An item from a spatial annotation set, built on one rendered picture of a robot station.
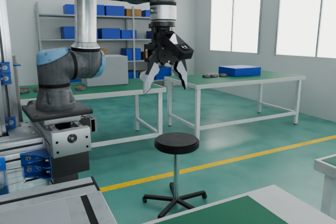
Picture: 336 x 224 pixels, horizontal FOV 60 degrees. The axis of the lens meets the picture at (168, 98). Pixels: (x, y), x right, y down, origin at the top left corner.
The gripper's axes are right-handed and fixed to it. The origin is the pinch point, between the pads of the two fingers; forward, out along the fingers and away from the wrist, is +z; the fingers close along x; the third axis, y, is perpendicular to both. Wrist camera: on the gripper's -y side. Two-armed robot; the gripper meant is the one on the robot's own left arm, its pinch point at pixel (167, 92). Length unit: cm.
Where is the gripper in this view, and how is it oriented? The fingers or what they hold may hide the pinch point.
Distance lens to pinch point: 85.2
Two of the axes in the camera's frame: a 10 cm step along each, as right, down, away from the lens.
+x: -8.3, 1.2, -5.5
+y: -5.6, -1.7, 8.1
